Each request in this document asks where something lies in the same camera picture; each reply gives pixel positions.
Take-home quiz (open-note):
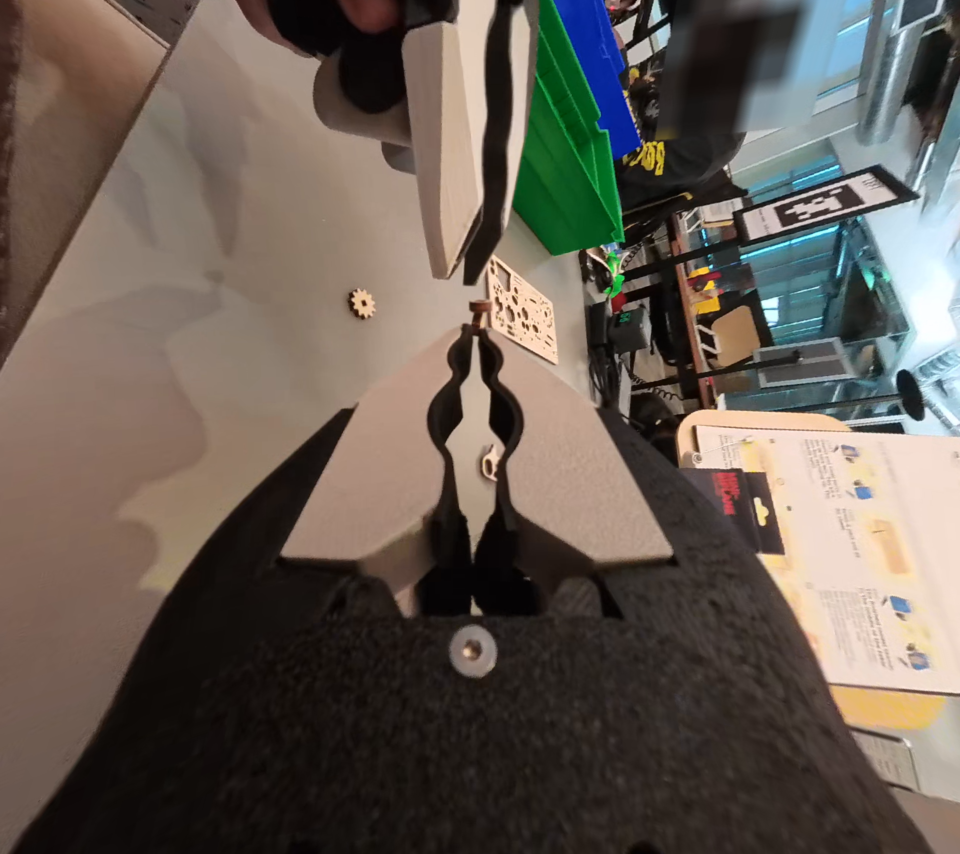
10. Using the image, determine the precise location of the grey framed board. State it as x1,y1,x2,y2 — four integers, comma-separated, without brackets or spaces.
753,338,852,390

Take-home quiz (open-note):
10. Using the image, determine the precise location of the black digital clock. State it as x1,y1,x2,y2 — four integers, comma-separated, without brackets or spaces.
606,306,650,353

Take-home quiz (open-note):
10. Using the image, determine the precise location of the person's beige garment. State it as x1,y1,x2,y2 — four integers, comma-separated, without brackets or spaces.
0,0,170,360

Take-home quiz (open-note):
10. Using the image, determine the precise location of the wooden cutout parts sheet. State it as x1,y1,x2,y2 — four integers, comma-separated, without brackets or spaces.
483,255,560,366

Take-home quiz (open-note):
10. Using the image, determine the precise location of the black hang tag card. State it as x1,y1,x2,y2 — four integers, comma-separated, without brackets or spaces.
678,467,787,557

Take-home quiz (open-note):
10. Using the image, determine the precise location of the silver metal duct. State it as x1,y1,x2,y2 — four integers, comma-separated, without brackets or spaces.
858,0,954,146

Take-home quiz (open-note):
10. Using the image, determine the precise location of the black framed marker sign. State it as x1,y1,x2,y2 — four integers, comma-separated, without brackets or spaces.
731,165,922,248

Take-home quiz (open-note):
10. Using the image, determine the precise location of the green plastic bin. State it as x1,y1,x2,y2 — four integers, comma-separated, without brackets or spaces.
512,0,625,257

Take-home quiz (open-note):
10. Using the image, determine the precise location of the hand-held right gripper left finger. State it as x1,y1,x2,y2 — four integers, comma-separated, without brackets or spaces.
281,325,477,617

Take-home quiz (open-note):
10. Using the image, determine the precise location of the yellow flat packet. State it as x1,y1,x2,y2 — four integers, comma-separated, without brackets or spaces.
828,685,946,731

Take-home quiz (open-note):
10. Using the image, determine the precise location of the pale wooden board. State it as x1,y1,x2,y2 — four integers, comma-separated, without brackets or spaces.
675,410,849,473

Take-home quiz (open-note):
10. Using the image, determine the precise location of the black round stand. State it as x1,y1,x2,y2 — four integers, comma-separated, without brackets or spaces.
896,368,948,429

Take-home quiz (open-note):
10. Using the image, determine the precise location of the pale wooden chair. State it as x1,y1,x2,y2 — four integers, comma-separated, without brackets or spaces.
693,305,774,375

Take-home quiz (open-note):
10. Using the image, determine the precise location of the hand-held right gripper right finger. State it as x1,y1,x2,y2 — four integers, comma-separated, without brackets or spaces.
472,331,674,617

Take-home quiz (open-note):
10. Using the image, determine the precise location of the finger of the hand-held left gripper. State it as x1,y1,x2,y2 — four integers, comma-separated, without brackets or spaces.
487,0,552,248
402,0,505,285

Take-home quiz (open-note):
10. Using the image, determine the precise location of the printed instruction sheet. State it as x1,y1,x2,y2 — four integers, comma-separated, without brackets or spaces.
693,425,960,696

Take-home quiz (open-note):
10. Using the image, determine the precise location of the blue plastic bin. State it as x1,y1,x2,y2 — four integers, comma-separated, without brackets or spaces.
547,0,644,161

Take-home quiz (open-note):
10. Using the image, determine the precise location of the person's brown sweater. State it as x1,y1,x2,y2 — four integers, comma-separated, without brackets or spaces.
0,0,24,368

